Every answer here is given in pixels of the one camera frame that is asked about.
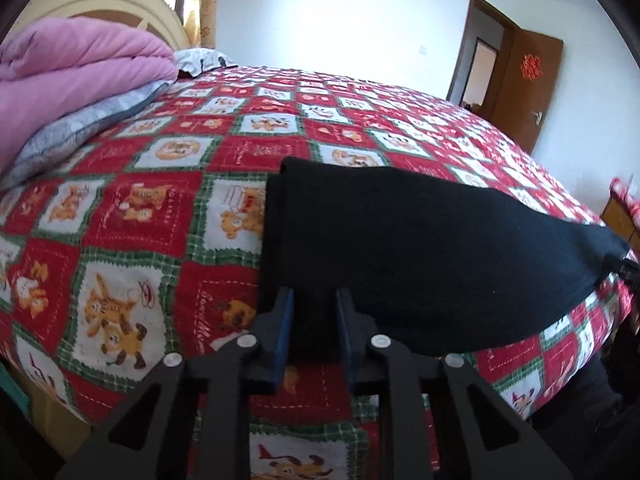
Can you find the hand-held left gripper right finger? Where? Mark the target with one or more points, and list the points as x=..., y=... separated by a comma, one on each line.
x=345, y=335

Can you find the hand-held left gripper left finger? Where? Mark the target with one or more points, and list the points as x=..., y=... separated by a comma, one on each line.
x=281, y=332

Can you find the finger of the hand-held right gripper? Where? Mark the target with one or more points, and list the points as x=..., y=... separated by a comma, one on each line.
x=627, y=270

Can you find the black pants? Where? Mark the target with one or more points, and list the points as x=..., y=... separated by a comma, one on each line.
x=425, y=250

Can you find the wooden nightstand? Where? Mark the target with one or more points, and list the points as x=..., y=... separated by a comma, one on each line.
x=617, y=220

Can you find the red item on nightstand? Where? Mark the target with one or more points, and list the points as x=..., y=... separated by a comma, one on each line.
x=625, y=195

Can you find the red printed bedspread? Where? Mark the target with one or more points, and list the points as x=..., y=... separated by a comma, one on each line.
x=165, y=220

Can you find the brown wooden door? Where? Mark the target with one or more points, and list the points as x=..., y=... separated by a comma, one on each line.
x=525, y=100

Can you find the red paper door decoration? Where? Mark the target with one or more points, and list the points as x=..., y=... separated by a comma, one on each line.
x=531, y=67

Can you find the white patterned pillow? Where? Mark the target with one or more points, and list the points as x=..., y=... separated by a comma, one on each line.
x=200, y=60

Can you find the grey patterned pillow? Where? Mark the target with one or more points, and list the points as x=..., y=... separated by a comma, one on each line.
x=75, y=130

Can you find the patterned yellow curtain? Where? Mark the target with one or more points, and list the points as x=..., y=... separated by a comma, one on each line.
x=205, y=5

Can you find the pink folded blanket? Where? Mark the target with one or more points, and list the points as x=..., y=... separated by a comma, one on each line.
x=65, y=70

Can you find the brown door frame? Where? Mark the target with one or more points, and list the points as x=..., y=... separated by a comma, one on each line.
x=462, y=50

